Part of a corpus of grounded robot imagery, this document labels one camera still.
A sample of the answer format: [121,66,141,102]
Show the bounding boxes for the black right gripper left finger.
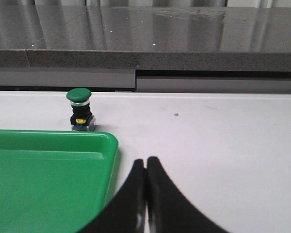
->
[79,159,146,233]

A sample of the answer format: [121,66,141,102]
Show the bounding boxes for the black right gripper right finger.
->
[146,156,226,233]

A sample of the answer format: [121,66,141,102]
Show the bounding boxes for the green mushroom push button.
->
[66,88,96,131]

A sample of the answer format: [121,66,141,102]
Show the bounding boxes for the green plastic tray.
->
[0,130,118,233]

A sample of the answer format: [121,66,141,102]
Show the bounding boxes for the grey stone counter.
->
[0,5,291,94]

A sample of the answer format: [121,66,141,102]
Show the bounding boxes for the grey curtain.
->
[0,0,291,8]

